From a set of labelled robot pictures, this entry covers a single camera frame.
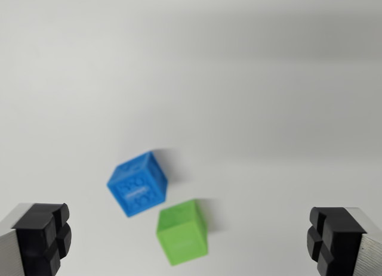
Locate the green embossed cube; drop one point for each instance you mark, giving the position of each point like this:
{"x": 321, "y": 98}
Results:
{"x": 182, "y": 237}

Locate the blue embossed cube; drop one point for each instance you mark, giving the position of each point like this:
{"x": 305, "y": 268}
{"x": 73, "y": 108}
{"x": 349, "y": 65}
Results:
{"x": 135, "y": 186}

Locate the gripper left finger with black rubber pad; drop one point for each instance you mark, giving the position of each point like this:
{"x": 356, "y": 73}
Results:
{"x": 35, "y": 237}

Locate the gripper right finger with black rubber pad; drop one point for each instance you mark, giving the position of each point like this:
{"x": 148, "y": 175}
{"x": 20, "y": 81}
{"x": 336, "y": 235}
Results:
{"x": 340, "y": 237}

